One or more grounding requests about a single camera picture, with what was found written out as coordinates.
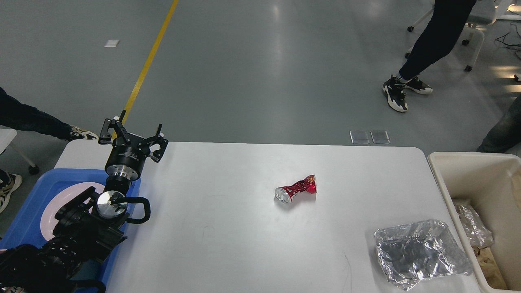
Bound white chair at left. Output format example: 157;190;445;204
0;128;40;175

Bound person in black trousers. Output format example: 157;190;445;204
383;0;476;113

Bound crushed red soda can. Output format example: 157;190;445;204
275;175;317;203

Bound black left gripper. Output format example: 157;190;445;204
98;110;169;181

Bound foil piece in bin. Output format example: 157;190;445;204
452;198;495;249

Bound pink plate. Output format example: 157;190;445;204
40;181;104;241

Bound beige plastic bin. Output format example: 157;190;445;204
428;152;521;293

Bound aluminium foil sheet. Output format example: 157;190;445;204
373;219;474;291

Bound floor outlet cover plates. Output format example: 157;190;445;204
349;130;391;144

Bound brown paper napkin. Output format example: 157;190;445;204
473;247;508;290

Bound white office chair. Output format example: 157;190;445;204
399;0;496;79

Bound seated person leg left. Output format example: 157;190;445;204
0;89;99;212

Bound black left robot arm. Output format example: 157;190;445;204
1;111;168;293

